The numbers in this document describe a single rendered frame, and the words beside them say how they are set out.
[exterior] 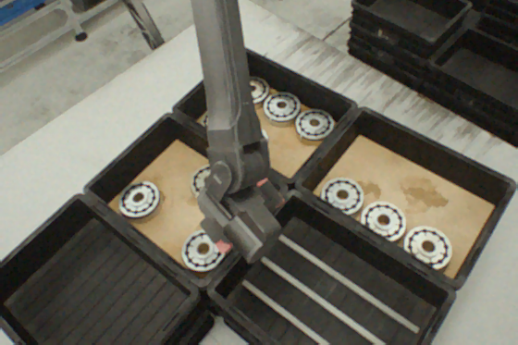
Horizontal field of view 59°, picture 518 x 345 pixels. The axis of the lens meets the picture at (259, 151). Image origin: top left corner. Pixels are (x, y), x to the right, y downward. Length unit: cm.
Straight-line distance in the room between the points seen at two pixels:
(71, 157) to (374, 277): 97
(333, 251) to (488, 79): 127
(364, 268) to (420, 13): 139
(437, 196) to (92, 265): 84
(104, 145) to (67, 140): 13
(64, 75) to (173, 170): 179
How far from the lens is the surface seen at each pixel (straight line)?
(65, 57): 305
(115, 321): 111
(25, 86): 299
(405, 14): 219
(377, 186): 118
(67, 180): 150
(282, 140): 124
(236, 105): 61
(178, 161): 125
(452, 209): 118
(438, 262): 108
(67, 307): 116
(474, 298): 125
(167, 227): 115
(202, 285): 97
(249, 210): 64
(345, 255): 108
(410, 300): 107
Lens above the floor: 183
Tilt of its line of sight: 55 degrees down
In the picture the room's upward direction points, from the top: 8 degrees counter-clockwise
